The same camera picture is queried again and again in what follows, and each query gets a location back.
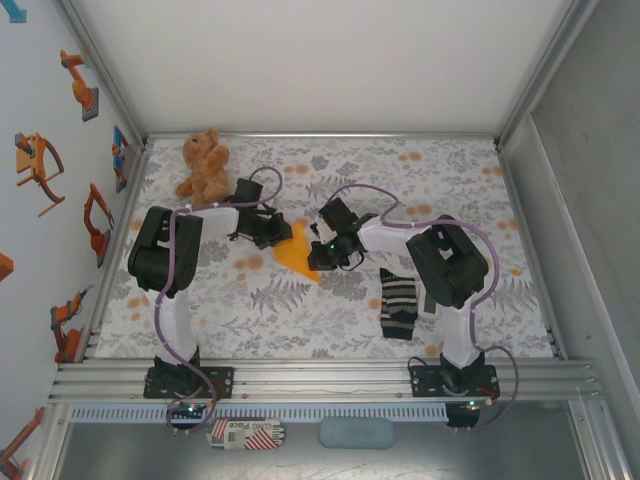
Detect orange cloth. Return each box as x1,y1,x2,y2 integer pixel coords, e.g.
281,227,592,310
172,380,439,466
272,222,321,284

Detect floral grey orange table mat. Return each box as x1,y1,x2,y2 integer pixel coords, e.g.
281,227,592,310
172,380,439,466
94,135,557,360

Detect black beige striped sock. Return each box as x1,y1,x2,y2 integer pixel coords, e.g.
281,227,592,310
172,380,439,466
378,267,419,342

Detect brown teddy bear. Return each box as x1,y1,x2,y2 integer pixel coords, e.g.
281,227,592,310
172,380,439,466
173,127,233,207

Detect blue orange machine sticker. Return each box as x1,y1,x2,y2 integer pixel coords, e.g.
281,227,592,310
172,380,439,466
110,124,132,194

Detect blue grey oval sponge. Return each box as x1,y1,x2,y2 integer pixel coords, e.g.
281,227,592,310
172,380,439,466
318,417,396,450

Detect red white printed pouch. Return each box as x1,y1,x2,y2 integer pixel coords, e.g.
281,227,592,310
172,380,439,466
206,418,288,451

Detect orange gripper claw sticker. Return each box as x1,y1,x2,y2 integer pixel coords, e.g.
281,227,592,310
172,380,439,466
13,132,67,217

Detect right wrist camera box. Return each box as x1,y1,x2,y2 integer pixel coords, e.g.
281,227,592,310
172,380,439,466
318,198,379,236

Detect aluminium back rail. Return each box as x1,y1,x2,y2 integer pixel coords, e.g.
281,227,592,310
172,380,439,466
144,131,501,143

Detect aluminium front rail beam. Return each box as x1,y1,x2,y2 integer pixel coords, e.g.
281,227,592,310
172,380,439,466
48,357,601,404

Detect aluminium side rail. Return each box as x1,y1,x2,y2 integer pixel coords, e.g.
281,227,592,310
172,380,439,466
74,142,154,362
497,142,569,360

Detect thin black cable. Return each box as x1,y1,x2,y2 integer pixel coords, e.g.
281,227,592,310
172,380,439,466
407,352,447,374

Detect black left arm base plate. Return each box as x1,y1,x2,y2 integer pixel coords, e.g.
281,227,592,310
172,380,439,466
143,366,236,400

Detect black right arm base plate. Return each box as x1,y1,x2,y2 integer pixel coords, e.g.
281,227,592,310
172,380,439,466
408,363,500,399

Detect white slotted cable duct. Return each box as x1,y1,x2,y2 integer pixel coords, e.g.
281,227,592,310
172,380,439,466
69,403,449,424

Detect aluminium frame post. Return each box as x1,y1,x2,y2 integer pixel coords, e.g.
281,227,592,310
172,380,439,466
492,0,599,149
58,0,151,151

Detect blue wall sticker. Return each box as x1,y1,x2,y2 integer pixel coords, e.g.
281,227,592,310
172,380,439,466
0,0,27,24

